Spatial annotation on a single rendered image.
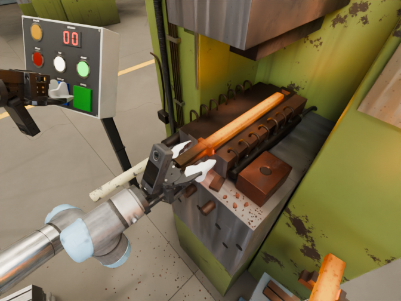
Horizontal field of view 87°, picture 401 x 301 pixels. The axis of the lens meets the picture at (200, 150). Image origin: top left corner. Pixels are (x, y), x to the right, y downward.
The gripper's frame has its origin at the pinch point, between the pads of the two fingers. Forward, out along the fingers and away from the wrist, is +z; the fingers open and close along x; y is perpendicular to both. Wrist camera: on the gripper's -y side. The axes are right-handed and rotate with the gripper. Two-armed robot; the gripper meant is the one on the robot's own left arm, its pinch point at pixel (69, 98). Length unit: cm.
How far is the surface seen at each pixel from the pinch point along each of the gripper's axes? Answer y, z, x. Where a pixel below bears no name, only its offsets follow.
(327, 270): -15, -14, -77
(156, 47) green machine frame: 21.3, 22.6, -15.2
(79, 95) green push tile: 1.0, 4.5, 1.0
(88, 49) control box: 15.7, 5.2, -1.8
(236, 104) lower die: 8, 24, -48
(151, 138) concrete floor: -48, 123, 39
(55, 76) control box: 5.2, 5.2, 12.4
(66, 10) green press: 85, 282, 332
